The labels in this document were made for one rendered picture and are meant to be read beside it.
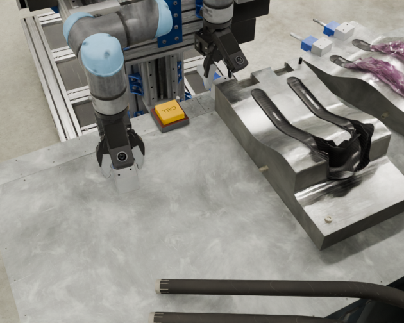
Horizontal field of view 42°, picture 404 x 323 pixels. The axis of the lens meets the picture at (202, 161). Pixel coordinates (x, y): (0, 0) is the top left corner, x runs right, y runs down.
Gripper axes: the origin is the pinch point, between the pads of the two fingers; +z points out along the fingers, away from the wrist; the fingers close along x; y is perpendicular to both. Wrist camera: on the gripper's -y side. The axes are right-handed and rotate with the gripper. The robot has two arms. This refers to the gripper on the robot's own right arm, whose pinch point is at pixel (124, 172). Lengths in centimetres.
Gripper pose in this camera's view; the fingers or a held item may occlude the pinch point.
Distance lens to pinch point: 124.1
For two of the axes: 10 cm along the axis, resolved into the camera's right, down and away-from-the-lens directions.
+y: -3.3, -7.2, 6.1
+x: -9.4, 2.5, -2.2
